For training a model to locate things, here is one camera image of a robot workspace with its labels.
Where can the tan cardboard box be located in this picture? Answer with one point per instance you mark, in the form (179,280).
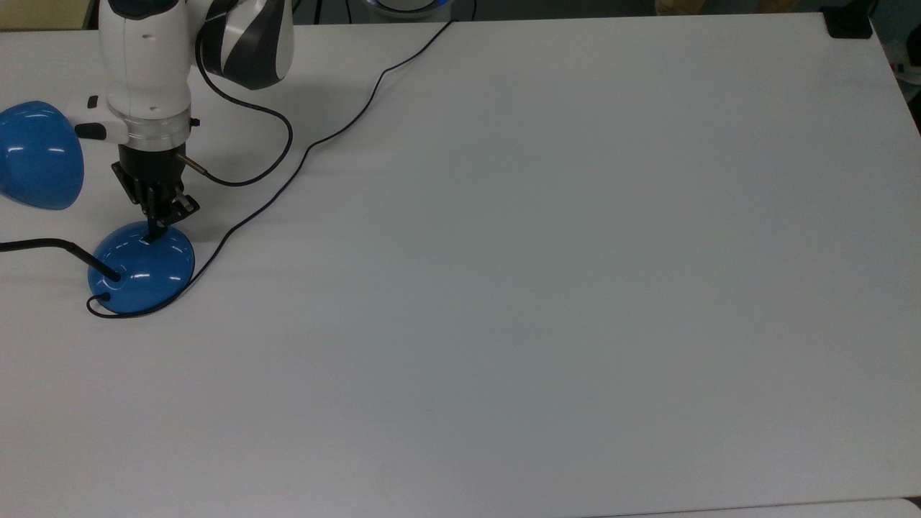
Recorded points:
(43,13)

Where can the blue desk lamp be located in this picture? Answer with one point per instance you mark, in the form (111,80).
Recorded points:
(144,270)

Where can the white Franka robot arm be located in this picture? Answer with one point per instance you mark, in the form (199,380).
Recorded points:
(180,57)

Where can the black table clamp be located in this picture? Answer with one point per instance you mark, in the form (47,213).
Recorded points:
(849,23)

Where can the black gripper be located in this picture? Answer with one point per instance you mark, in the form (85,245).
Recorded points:
(151,176)

